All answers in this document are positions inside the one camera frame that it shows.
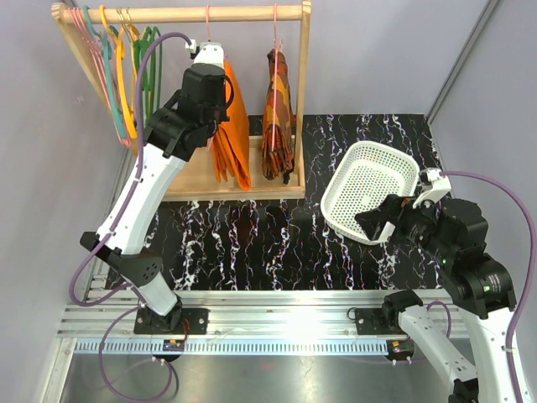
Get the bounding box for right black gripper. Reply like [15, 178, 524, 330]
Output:
[355, 192, 455, 263]

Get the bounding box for orange trousers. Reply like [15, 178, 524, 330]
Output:
[211, 58, 252, 191]

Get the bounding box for pink wire hanger with orange trousers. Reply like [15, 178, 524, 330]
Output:
[205, 4, 212, 42]

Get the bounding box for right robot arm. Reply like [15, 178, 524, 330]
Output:
[355, 195, 523, 402]

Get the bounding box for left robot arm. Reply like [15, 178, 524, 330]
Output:
[81, 64, 233, 333]

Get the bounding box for camouflage patterned trousers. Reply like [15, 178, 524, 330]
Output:
[262, 49, 296, 185]

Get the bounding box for green hanger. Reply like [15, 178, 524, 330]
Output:
[133, 29, 154, 118]
[144, 26, 163, 122]

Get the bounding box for yellow hanger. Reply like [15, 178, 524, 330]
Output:
[124, 24, 140, 99]
[99, 4, 136, 146]

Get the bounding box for teal hanger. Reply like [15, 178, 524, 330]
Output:
[82, 5, 130, 146]

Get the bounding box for white perforated plastic basket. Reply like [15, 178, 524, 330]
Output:
[321, 140, 420, 245]

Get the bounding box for wooden clothes rack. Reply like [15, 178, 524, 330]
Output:
[51, 1, 311, 202]

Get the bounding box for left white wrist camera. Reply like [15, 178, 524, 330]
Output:
[185, 39, 225, 69]

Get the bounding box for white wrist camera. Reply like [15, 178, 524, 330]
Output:
[413, 168, 452, 209]
[185, 39, 225, 69]

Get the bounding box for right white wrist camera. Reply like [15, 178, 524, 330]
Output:
[413, 168, 452, 209]

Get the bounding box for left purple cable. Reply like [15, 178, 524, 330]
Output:
[69, 32, 190, 398]

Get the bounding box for pink wire hanger with camouflage trousers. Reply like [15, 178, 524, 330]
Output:
[271, 4, 282, 151]

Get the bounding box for aluminium mounting rail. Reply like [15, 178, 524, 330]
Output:
[56, 289, 477, 358]

